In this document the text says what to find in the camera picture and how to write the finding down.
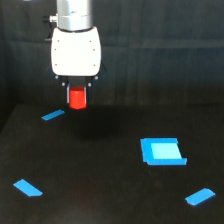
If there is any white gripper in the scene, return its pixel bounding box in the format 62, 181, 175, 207
48, 26, 108, 104

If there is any red hexagonal block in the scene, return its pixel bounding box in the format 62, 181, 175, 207
69, 86, 87, 110

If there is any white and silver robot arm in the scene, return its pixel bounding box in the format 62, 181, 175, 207
45, 0, 106, 110

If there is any blue tape strip far left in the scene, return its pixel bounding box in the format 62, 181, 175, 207
41, 109, 65, 121

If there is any blue tape strip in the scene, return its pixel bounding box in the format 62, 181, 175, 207
185, 188, 215, 206
41, 109, 65, 121
13, 179, 42, 197

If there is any blue tape strip near left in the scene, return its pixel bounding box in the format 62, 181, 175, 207
13, 179, 42, 197

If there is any blue tape strip near right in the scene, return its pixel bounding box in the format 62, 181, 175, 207
185, 188, 215, 206

